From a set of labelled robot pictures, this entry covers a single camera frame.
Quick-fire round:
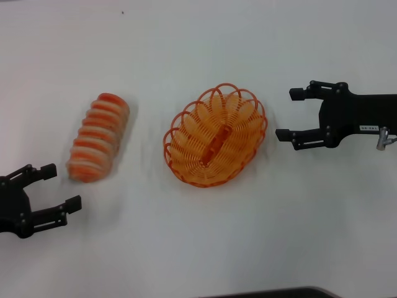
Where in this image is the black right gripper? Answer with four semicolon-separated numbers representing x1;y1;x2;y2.
275;79;397;152

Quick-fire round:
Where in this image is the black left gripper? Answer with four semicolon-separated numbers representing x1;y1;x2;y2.
0;163;83;240

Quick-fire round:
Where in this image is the orange striped shrimp tail toy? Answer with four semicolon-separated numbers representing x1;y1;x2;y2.
65;92;130;184

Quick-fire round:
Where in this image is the orange woven plastic basket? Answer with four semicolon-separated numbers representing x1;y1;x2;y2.
163;83;268;189

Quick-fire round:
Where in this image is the silver plug on right gripper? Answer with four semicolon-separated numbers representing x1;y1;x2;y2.
376;126;397;151

